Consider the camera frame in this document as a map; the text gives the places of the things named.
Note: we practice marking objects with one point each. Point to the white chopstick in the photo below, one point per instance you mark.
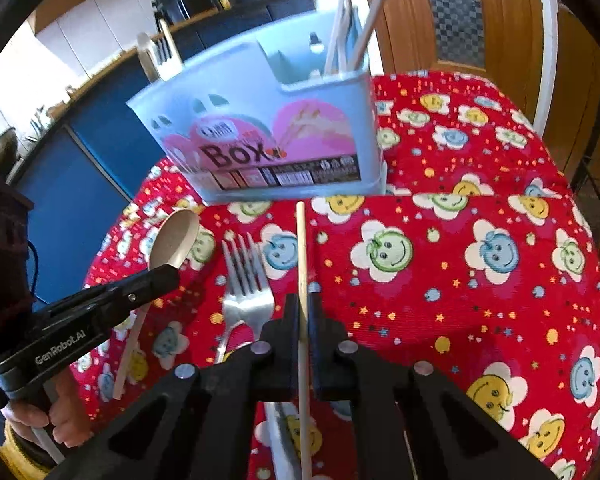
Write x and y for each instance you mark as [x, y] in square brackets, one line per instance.
[336, 25]
[346, 20]

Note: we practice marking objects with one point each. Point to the silver metal fork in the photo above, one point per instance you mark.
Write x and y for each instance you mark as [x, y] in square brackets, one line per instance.
[247, 305]
[163, 55]

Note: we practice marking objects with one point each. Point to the metal knife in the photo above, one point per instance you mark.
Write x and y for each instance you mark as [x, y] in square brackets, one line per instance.
[146, 57]

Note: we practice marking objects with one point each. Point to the wooden spoon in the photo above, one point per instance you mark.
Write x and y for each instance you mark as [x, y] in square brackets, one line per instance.
[175, 240]

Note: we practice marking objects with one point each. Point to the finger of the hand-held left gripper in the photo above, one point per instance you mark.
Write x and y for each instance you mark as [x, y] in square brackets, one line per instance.
[135, 292]

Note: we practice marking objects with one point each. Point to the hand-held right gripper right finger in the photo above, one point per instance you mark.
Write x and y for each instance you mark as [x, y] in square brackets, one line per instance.
[317, 330]

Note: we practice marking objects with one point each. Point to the brown wooden door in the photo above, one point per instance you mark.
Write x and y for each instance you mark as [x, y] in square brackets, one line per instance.
[510, 25]

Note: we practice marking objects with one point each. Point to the wooden utensil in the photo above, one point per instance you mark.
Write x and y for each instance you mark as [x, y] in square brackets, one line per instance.
[172, 44]

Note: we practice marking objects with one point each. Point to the person's left hand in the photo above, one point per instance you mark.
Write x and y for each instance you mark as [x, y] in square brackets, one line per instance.
[67, 415]

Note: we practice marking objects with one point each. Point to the wooden chopstick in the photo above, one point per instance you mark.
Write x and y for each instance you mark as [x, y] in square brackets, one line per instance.
[375, 10]
[301, 260]

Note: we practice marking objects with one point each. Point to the light blue utensil holder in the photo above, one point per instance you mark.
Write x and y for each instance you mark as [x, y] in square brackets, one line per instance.
[260, 125]

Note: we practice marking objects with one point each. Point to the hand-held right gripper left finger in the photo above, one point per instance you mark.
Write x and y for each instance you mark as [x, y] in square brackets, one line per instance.
[287, 330]

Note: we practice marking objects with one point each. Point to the red printed tablecloth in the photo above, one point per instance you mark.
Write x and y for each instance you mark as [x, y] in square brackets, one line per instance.
[430, 285]

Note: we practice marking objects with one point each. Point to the grey metal utensil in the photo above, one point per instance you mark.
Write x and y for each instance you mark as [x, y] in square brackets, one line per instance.
[280, 440]

